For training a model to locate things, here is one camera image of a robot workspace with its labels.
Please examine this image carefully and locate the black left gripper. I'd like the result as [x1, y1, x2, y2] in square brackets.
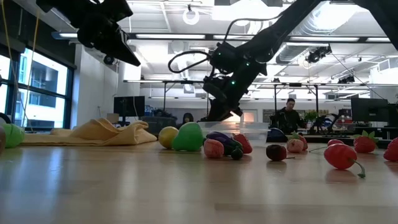
[76, 17, 141, 67]

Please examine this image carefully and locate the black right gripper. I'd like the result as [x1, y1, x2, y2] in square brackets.
[198, 72, 249, 122]

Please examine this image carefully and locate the purple toy eggplant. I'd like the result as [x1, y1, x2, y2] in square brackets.
[205, 131, 243, 156]

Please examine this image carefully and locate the clear plastic tupperware container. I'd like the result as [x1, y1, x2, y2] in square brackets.
[198, 121, 271, 144]

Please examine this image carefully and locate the red toy strawberry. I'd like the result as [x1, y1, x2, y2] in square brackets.
[287, 131, 309, 151]
[382, 136, 398, 162]
[353, 129, 380, 154]
[232, 133, 254, 154]

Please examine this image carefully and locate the small dark toy blueberry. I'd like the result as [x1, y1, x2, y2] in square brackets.
[230, 146, 244, 161]

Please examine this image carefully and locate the green toy pear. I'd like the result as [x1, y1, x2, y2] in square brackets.
[172, 121, 205, 152]

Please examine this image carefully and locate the dark red toy cherry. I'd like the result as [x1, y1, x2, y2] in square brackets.
[266, 144, 296, 162]

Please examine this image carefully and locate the yellow toy lemon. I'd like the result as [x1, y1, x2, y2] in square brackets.
[158, 126, 180, 149]

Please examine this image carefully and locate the small red toy cherry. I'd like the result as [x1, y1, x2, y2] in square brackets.
[309, 138, 345, 153]

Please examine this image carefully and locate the round green toy fruit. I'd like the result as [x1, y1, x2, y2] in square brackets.
[1, 123, 25, 149]

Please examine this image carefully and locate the person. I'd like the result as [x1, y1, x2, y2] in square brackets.
[179, 112, 195, 129]
[269, 98, 308, 135]

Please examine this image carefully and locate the long ceiling light bar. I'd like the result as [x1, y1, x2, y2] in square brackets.
[51, 30, 392, 44]

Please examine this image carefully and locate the dark blue rounded object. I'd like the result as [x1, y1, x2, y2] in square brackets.
[266, 127, 289, 143]

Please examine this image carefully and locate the black computer monitor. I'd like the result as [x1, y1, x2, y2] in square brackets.
[113, 95, 146, 118]

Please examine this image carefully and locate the dark fabric box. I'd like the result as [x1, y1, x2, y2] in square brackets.
[140, 115, 178, 137]

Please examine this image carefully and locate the small green office plant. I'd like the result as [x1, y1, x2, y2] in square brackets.
[303, 110, 320, 124]

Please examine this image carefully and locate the large black-framed window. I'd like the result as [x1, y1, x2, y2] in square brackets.
[0, 46, 75, 131]

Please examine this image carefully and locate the yellow folded cloth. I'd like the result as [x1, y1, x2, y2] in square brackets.
[21, 118, 158, 147]

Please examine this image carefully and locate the small black ceiling fixture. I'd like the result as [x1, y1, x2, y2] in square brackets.
[338, 75, 356, 85]

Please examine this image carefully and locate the wide black desk monitor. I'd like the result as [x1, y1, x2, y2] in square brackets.
[350, 98, 389, 123]

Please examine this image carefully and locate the dark office desk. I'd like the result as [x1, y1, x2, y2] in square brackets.
[354, 126, 398, 141]

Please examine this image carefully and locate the black metal frame rig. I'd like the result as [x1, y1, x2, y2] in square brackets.
[123, 79, 398, 125]

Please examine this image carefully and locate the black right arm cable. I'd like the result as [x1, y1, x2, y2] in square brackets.
[167, 49, 215, 75]

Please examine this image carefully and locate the white ring ceiling lamp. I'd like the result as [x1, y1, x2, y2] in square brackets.
[182, 7, 200, 26]

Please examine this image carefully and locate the grey ventilation duct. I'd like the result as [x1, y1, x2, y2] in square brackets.
[275, 0, 361, 65]

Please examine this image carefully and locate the yellow hanging cable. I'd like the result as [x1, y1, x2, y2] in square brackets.
[0, 0, 18, 103]
[22, 17, 40, 121]

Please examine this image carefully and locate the black ceiling camera cluster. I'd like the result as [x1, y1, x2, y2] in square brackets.
[305, 45, 333, 65]

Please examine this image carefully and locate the black aluminium table frame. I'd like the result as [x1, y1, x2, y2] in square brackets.
[303, 133, 393, 149]

